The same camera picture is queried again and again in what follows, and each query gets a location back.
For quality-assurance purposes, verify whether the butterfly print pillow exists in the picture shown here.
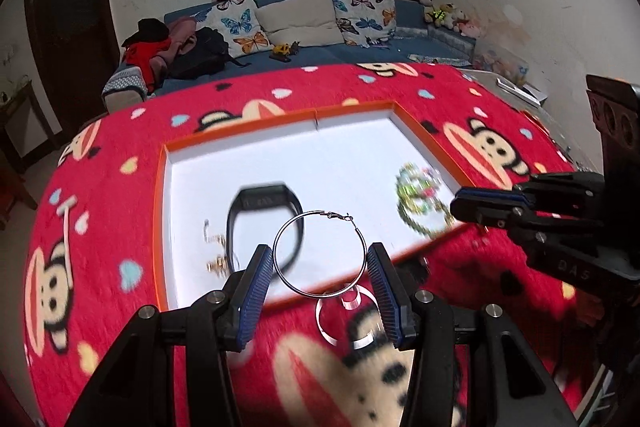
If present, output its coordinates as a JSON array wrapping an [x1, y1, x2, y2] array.
[[202, 0, 273, 60], [329, 0, 397, 46]]

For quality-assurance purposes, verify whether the black wristband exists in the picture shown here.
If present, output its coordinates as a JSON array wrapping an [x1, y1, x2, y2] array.
[[226, 181, 304, 273]]

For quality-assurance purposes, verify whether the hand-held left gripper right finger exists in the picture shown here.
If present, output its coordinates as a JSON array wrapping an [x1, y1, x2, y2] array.
[[366, 242, 578, 427]]

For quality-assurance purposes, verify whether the colourful bead bracelet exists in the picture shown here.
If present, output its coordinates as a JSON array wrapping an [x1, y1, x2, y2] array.
[[395, 163, 443, 208]]

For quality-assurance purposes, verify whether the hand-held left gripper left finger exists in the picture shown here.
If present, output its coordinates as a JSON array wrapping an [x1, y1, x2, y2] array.
[[65, 244, 275, 427]]

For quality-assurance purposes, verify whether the dark wooden door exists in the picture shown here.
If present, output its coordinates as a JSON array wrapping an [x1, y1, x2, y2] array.
[[22, 0, 121, 142]]

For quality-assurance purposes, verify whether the orange shallow box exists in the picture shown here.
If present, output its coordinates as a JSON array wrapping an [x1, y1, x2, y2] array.
[[155, 103, 468, 314]]

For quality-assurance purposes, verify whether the grey patterned cushion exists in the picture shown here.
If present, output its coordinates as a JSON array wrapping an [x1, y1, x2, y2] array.
[[102, 67, 148, 112]]

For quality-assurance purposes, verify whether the white flat item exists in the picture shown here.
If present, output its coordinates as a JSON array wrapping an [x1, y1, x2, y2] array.
[[495, 77, 548, 105]]

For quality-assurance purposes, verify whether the thin silver hoop earring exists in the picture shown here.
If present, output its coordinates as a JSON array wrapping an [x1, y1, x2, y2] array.
[[273, 210, 368, 297]]

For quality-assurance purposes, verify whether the wooden side table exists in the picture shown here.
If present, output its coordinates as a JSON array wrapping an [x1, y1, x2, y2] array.
[[0, 79, 56, 172]]

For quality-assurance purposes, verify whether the black cloth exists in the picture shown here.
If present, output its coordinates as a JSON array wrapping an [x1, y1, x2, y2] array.
[[122, 19, 171, 48]]

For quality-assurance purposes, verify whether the pink garment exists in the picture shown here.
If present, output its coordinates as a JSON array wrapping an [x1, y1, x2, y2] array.
[[150, 17, 201, 78]]

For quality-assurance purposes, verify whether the red printed blanket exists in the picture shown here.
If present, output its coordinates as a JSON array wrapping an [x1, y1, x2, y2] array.
[[22, 62, 601, 427]]

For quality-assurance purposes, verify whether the green beaded bracelet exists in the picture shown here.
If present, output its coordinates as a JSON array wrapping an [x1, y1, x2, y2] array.
[[400, 199, 455, 239]]

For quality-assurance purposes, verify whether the gold dangle earring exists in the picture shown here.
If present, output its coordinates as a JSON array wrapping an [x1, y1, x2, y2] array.
[[201, 219, 230, 249], [205, 255, 238, 279]]

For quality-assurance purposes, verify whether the dark wooden chair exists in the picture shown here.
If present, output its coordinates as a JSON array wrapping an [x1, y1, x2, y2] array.
[[586, 74, 640, 188]]

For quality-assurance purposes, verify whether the red garment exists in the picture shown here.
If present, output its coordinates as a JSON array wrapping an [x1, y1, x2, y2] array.
[[122, 39, 171, 95]]

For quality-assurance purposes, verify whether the beige cushion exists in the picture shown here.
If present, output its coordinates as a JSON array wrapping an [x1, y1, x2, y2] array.
[[255, 0, 346, 48]]

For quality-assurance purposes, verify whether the wide silver hoop ring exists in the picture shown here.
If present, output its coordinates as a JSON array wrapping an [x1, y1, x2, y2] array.
[[316, 285, 398, 349]]

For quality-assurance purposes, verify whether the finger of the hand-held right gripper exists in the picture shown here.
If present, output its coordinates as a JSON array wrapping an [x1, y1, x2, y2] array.
[[456, 171, 610, 210], [450, 198, 607, 255]]

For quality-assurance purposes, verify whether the blue sofa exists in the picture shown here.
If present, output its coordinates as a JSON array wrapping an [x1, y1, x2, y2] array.
[[102, 0, 476, 112]]

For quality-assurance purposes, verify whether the black backpack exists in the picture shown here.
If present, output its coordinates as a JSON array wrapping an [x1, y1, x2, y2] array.
[[167, 27, 251, 80]]

